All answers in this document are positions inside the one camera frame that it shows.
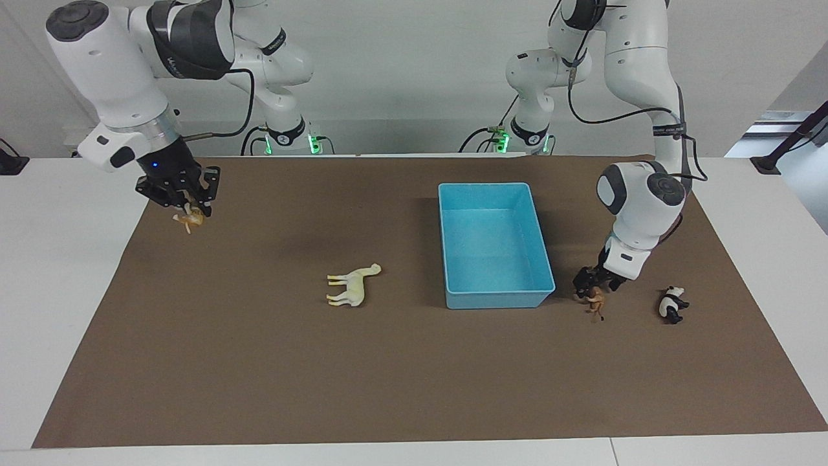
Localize brown lion toy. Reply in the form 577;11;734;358
584;286;607;322

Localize orange striped tiger toy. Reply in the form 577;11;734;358
172;204;205;235

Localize black and white panda toy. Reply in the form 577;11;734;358
658;285;690;325

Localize cream alpaca toy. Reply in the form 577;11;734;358
326;263;382;308

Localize light blue storage box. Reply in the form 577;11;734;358
438;182;556;310

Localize brown table mat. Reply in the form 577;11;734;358
31;154;828;449

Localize black slanted stand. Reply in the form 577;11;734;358
750;100;828;175

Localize black right base cables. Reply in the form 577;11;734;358
240;125;336;157

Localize black base cables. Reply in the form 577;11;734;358
240;125;336;157
459;94;521;155

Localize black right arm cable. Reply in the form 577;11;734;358
181;67;257;140

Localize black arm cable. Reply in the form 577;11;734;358
181;67;257;140
567;0;710;183

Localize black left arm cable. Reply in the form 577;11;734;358
567;0;710;183

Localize black camera stand base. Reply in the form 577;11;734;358
0;138;30;176

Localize black left base cables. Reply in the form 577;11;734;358
459;94;521;155

